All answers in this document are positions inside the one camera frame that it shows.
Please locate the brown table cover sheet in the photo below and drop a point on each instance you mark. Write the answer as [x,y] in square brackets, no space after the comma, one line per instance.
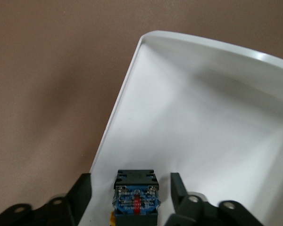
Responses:
[49,70]

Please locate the white plastic drawer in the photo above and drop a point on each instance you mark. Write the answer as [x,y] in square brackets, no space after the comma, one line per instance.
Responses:
[191,113]

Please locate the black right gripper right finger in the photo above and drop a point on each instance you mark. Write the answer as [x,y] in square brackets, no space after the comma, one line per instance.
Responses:
[193,207]

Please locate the blue black switch block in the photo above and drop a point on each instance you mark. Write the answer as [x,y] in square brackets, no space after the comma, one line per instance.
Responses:
[135,200]

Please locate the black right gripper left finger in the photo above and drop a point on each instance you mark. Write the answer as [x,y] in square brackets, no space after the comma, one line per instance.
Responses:
[68,202]

